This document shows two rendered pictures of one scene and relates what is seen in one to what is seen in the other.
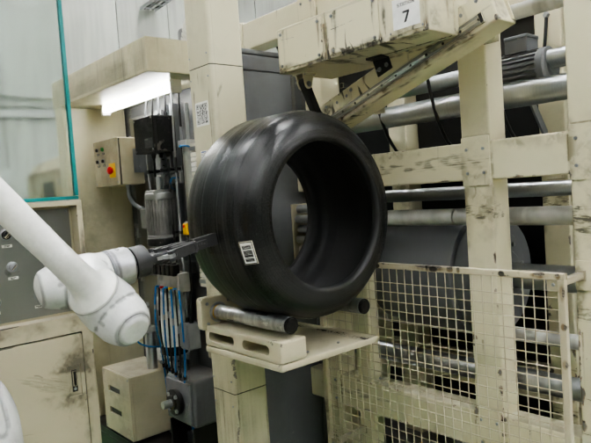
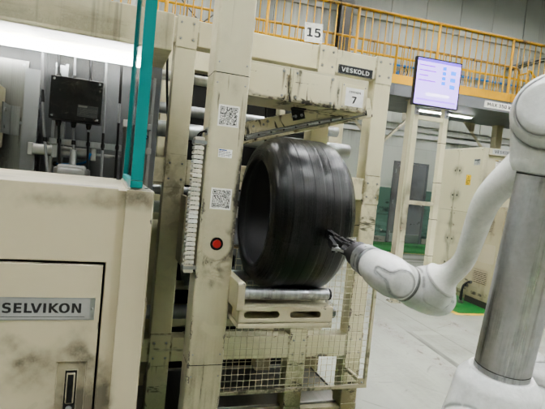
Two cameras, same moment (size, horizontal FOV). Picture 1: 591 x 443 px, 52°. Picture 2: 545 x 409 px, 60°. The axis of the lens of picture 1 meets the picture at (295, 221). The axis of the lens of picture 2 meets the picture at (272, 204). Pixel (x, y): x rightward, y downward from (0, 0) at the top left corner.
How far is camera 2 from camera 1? 207 cm
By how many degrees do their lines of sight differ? 68
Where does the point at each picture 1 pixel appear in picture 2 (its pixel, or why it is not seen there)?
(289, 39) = (253, 71)
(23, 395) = not seen: outside the picture
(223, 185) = (340, 195)
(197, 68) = (229, 75)
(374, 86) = (289, 126)
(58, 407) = not seen: outside the picture
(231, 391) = (218, 363)
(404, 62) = (314, 118)
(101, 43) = not seen: outside the picture
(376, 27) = (332, 97)
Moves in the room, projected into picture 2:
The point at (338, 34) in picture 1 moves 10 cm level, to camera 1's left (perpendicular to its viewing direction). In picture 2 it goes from (301, 88) to (293, 83)
